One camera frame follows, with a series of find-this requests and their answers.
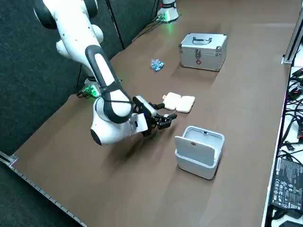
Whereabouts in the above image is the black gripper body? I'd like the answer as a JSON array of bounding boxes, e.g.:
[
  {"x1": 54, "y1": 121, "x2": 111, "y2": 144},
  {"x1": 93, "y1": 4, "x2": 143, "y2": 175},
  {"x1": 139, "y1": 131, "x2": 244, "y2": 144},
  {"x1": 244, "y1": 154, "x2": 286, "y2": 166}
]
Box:
[{"x1": 143, "y1": 110, "x2": 160, "y2": 138}]

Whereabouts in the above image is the white open pill box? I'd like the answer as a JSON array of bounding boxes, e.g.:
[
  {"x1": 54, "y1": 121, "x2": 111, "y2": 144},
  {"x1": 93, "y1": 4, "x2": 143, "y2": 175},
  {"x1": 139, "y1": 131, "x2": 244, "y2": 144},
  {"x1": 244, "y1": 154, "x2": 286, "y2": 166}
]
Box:
[{"x1": 162, "y1": 92, "x2": 196, "y2": 114}]

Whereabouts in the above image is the blue pill blister packet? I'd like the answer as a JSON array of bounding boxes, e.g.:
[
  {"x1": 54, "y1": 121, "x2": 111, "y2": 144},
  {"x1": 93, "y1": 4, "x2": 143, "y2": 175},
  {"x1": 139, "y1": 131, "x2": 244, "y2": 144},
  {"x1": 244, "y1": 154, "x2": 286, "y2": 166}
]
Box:
[{"x1": 150, "y1": 58, "x2": 165, "y2": 73}]

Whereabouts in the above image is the white bin with raised lid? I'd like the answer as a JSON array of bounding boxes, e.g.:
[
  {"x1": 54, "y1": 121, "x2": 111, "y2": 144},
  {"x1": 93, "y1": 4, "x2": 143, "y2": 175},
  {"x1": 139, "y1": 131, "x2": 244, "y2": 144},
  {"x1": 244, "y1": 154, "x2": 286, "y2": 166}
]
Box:
[{"x1": 174, "y1": 125, "x2": 225, "y2": 180}]

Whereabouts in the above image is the black power adapter with label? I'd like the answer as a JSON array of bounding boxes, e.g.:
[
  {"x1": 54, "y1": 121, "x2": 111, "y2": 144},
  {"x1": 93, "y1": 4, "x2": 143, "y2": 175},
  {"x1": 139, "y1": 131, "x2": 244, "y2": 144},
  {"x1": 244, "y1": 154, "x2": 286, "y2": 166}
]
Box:
[{"x1": 269, "y1": 155, "x2": 303, "y2": 210}]

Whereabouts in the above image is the silver aluminium case with handle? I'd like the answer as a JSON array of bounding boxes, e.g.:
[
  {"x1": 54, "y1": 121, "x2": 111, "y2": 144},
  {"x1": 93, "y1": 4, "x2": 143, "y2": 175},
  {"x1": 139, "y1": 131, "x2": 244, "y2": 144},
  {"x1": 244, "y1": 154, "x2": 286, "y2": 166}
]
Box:
[{"x1": 178, "y1": 33, "x2": 228, "y2": 72}]

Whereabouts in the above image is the black arm base cable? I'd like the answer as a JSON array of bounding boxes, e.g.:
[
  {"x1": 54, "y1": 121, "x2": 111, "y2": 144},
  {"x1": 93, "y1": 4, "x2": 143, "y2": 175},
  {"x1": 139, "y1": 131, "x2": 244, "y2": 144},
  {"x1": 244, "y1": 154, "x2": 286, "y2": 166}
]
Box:
[
  {"x1": 76, "y1": 86, "x2": 96, "y2": 98},
  {"x1": 132, "y1": 13, "x2": 167, "y2": 41}
]

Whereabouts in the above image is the aluminium table edge rail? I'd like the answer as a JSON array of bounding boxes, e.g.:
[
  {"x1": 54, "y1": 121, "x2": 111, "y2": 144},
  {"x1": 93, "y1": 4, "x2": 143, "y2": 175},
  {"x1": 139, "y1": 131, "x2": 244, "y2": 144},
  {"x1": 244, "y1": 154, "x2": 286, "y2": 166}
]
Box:
[{"x1": 0, "y1": 151, "x2": 89, "y2": 227}]

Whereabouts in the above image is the black cable tangle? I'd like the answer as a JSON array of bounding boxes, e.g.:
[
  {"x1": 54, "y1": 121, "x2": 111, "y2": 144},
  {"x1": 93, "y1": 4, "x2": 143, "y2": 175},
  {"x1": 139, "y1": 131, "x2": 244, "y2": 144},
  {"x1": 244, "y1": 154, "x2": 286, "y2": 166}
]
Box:
[{"x1": 283, "y1": 67, "x2": 303, "y2": 154}]

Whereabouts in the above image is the aluminium profile post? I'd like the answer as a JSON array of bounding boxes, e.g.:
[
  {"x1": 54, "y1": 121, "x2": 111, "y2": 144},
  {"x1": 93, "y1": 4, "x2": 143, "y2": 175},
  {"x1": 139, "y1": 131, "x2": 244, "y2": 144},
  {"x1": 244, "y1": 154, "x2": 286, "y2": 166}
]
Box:
[{"x1": 281, "y1": 13, "x2": 303, "y2": 65}]

